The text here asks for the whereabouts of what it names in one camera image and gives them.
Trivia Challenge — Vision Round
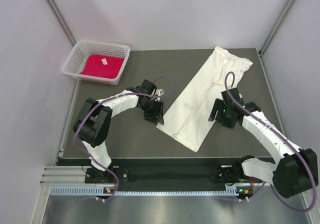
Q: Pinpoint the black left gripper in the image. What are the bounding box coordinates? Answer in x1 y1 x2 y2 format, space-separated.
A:
139 99 164 125

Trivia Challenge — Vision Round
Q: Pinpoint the white t shirt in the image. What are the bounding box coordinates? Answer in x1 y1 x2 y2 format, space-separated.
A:
157 47 253 152

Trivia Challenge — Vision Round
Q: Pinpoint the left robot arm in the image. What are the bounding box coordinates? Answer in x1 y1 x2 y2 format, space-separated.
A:
73 80 165 183

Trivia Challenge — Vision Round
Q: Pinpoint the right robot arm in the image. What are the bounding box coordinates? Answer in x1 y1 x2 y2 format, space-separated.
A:
209 88 319 198

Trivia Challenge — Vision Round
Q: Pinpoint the red folded t shirt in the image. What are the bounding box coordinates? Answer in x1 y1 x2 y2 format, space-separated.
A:
80 55 124 79

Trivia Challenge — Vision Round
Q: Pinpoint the white plastic laundry basket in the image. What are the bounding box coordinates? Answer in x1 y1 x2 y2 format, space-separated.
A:
61 40 131 85

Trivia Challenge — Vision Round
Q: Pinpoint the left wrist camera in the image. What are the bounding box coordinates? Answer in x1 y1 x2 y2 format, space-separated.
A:
155 89 165 96

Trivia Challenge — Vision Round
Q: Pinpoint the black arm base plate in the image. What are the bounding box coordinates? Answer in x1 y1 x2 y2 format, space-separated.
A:
84 158 263 185

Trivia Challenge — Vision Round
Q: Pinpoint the aluminium front rail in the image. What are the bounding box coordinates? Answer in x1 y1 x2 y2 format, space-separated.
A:
39 165 313 186

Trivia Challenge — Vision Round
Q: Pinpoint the white slotted cable duct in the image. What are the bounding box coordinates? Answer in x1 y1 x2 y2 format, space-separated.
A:
50 186 249 196

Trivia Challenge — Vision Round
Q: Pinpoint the right aluminium frame post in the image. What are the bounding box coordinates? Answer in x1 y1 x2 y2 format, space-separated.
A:
258 0 296 57

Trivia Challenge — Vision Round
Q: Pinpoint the aluminium frame post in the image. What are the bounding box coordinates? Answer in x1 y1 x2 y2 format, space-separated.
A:
258 0 296 57
45 0 77 46

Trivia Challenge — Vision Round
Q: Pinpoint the left aluminium frame post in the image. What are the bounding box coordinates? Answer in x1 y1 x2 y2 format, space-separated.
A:
45 0 77 46

